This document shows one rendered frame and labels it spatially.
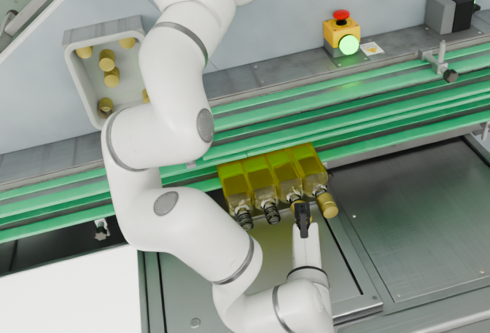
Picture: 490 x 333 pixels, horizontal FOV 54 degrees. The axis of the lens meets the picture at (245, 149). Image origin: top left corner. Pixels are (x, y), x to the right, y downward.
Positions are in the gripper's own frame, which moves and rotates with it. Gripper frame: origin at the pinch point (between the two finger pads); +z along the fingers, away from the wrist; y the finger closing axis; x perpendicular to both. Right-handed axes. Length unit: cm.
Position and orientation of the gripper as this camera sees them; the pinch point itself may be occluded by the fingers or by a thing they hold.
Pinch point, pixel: (302, 217)
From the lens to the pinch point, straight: 100.2
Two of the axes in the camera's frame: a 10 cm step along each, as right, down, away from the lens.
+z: 0.4, -6.3, 7.7
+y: -1.1, -7.7, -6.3
